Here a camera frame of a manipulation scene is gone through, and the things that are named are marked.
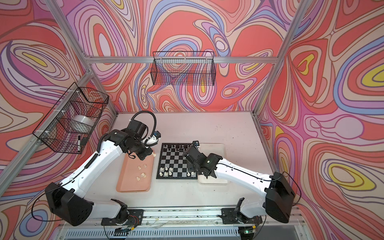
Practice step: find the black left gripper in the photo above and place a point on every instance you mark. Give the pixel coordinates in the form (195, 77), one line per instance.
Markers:
(148, 151)

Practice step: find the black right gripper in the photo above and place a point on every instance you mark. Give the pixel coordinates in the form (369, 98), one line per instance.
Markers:
(190, 166)

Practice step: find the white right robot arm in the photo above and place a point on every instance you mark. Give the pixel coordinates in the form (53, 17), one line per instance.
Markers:
(275, 195)

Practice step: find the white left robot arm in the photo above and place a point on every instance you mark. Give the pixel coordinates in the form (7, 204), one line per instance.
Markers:
(67, 199)

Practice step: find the black white chess board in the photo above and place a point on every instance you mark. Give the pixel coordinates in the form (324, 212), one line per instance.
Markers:
(172, 164)

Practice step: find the white plastic tray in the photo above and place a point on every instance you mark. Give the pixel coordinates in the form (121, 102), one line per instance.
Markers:
(215, 148)

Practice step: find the pink plastic tray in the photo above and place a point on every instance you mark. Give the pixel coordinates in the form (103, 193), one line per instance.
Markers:
(136, 175)

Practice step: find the black marker in basket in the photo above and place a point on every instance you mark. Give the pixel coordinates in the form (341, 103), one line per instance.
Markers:
(79, 148)

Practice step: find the white roll in basket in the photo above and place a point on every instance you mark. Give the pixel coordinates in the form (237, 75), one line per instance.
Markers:
(81, 124)

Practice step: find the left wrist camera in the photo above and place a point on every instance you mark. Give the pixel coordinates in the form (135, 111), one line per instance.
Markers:
(139, 129)

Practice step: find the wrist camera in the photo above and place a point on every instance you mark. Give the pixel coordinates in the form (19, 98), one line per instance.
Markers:
(139, 129)
(196, 143)

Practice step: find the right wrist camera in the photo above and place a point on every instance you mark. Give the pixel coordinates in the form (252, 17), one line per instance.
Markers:
(196, 143)

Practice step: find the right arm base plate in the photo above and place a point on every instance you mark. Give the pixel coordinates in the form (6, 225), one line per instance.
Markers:
(233, 216)

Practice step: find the black wire basket left wall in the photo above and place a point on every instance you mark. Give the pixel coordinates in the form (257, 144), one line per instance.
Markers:
(54, 130)

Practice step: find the black wire basket wall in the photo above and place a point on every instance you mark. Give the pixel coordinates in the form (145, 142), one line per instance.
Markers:
(183, 68)
(54, 130)

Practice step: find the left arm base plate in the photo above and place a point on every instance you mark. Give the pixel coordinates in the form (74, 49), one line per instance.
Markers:
(133, 218)

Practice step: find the black wire basket back wall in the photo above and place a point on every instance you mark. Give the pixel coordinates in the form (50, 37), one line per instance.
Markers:
(183, 68)

